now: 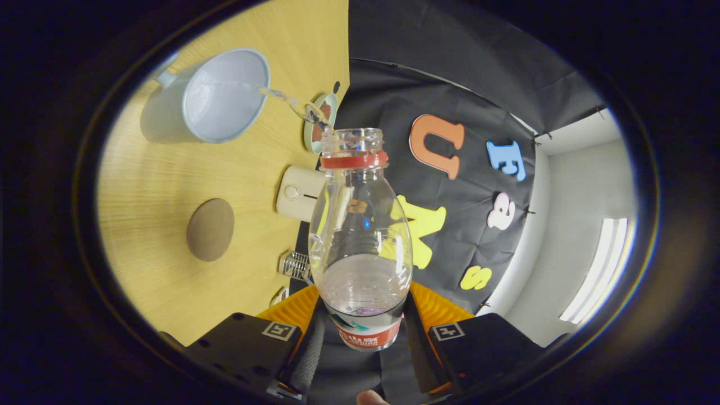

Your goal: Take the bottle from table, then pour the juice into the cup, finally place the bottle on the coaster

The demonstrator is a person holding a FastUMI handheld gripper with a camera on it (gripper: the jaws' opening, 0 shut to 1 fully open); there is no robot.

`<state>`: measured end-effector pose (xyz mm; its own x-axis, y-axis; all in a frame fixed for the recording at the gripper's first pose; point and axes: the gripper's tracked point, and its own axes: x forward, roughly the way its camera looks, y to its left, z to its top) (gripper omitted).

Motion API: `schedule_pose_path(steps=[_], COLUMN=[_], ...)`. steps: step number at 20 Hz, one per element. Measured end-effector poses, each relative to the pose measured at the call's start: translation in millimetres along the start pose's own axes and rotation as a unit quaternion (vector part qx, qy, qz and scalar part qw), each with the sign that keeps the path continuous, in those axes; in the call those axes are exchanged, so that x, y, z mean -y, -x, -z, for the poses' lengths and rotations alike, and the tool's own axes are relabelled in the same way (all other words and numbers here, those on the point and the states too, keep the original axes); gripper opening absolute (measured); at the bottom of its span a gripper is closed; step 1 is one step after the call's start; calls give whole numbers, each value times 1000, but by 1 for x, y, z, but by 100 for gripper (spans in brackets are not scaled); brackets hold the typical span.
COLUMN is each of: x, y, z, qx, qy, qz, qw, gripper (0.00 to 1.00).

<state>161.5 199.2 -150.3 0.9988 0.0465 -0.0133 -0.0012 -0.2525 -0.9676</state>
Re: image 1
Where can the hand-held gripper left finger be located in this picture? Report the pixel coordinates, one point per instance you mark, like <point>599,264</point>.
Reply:
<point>242,349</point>

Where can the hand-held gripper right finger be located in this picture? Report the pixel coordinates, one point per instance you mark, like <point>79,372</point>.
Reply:
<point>484,349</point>

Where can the round brown coaster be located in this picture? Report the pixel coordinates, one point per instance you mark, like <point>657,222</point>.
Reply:
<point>210,229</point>

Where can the clear plastic juice bottle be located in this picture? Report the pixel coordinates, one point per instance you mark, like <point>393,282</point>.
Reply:
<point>360,281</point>

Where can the light blue cup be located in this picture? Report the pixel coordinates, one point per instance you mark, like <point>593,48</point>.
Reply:
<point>219,95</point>

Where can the white divided dish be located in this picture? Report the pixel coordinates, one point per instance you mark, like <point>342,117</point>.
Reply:
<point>279,297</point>

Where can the long ceiling light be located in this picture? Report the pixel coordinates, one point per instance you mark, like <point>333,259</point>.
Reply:
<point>596,270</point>

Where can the white toaster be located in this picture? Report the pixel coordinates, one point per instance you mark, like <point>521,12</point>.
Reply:
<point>298,197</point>

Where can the wooden table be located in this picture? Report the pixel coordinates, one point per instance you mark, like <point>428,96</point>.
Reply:
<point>169,185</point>

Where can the brown bread slice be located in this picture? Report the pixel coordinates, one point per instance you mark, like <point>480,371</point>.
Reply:
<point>357,206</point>

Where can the brown sausage piece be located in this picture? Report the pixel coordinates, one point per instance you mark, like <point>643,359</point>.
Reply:
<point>323,112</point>

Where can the pale green plate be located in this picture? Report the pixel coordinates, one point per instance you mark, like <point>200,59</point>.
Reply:
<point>329,104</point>

